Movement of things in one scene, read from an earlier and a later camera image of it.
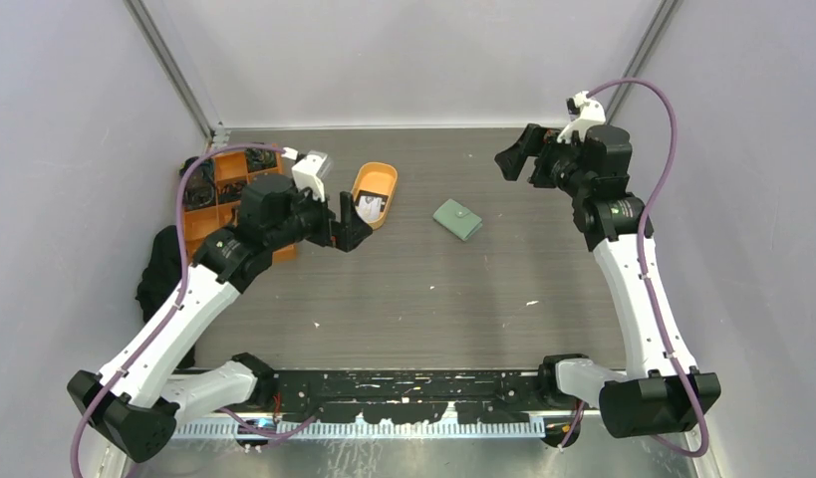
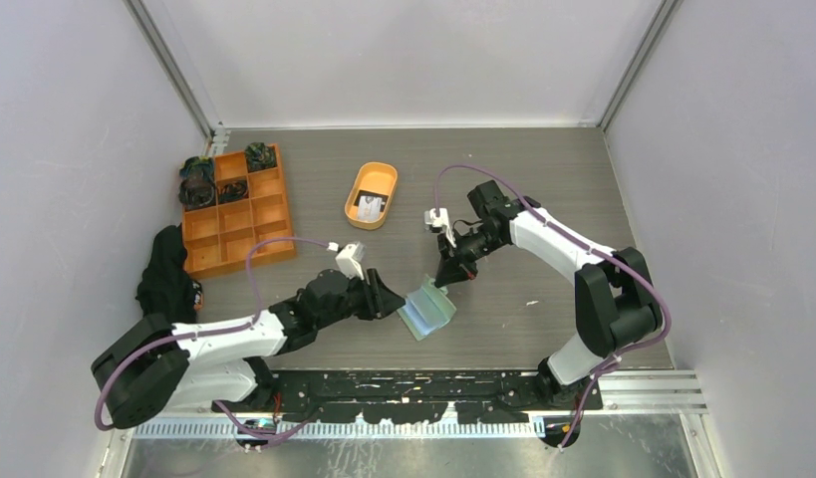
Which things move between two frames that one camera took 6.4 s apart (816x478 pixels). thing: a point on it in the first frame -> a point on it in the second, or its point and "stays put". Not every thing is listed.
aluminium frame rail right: x=657 y=31 stays put
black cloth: x=160 y=281 stays put
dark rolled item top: x=258 y=159 stays put
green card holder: x=458 y=219 -> x=427 y=308
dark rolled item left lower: x=199 y=191 stays put
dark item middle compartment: x=229 y=191 stays put
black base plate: x=408 y=395 stays put
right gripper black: x=533 y=143 -> x=449 y=270
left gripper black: x=344 y=235 -> x=388 y=300
